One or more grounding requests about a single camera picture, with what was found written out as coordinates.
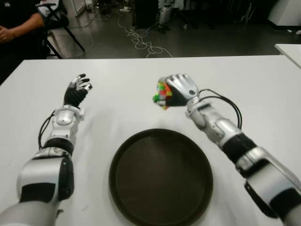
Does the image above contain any black right forearm cable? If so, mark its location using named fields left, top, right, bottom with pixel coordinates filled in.
left=198, top=89, right=243, bottom=129

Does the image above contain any black office chair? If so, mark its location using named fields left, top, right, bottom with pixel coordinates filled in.
left=39, top=0, right=85, bottom=59

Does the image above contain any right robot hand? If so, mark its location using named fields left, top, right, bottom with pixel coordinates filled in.
left=158, top=73, right=200, bottom=108

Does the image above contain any white side table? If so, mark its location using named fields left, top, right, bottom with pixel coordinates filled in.
left=274, top=43, right=301, bottom=67

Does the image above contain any multicoloured Rubik's cube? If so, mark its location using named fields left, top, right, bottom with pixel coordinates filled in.
left=152, top=79, right=174, bottom=111

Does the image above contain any person in white shirt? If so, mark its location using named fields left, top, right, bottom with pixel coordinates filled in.
left=37, top=3, right=51, bottom=19

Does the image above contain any dark round plate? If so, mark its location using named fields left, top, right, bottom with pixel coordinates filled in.
left=109, top=129, right=214, bottom=226

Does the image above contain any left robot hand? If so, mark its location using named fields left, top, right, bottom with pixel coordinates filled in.
left=63, top=73, right=93, bottom=109

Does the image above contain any white cabinet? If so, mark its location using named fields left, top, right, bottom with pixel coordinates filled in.
left=268, top=0, right=301, bottom=31

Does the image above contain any person in black shirt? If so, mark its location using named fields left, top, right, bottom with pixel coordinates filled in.
left=0, top=0, right=51, bottom=78

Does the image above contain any black forearm cable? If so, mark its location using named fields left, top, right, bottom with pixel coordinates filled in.
left=198, top=89, right=243, bottom=129
left=38, top=110, right=56, bottom=149

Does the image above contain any grey folding stand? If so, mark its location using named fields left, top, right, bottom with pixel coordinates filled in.
left=239, top=1, right=256, bottom=24

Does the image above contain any black cabinet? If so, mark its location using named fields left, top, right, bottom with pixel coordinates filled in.
left=133, top=0, right=160, bottom=28

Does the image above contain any black left forearm cable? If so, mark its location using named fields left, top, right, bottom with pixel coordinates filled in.
left=38, top=110, right=56, bottom=149

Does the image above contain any white tangled floor cable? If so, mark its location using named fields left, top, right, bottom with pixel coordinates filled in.
left=117, top=16, right=174, bottom=59

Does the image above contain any white board panel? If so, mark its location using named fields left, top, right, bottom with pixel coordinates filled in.
left=72, top=0, right=92, bottom=17

